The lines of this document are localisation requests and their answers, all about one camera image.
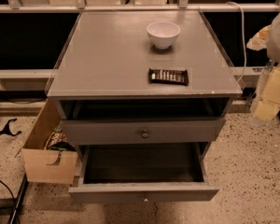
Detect black floor cable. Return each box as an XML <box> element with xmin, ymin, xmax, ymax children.
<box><xmin>0</xmin><ymin>171</ymin><xmax>17</xmax><ymax>201</ymax></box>

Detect white cable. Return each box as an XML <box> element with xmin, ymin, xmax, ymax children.
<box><xmin>226</xmin><ymin>1</ymin><xmax>248</xmax><ymax>83</ymax></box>

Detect white bowl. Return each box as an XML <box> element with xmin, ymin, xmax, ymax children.
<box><xmin>147</xmin><ymin>21</ymin><xmax>180</xmax><ymax>49</ymax></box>

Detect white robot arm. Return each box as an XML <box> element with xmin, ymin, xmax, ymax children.
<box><xmin>246</xmin><ymin>13</ymin><xmax>280</xmax><ymax>123</ymax></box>

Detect grey drawer cabinet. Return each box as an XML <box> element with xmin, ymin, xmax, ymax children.
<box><xmin>47</xmin><ymin>9</ymin><xmax>244</xmax><ymax>161</ymax></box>

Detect grey drawer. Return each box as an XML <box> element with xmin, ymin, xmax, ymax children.
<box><xmin>61</xmin><ymin>118</ymin><xmax>225</xmax><ymax>145</ymax></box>
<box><xmin>69</xmin><ymin>143</ymin><xmax>219</xmax><ymax>203</ymax></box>

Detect cardboard box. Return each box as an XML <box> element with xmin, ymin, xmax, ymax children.
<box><xmin>21</xmin><ymin>100</ymin><xmax>77</xmax><ymax>184</ymax></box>

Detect snack bags in box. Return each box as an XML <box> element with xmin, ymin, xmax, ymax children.
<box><xmin>45</xmin><ymin>125</ymin><xmax>76</xmax><ymax>151</ymax></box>

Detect grey top drawer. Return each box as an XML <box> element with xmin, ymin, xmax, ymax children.
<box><xmin>61</xmin><ymin>118</ymin><xmax>225</xmax><ymax>145</ymax></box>

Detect dark chocolate bar wrapper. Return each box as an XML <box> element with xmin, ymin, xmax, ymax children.
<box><xmin>148</xmin><ymin>69</ymin><xmax>189</xmax><ymax>86</ymax></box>

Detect black tool on floor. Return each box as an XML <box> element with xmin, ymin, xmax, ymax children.
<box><xmin>0</xmin><ymin>119</ymin><xmax>21</xmax><ymax>136</ymax></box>

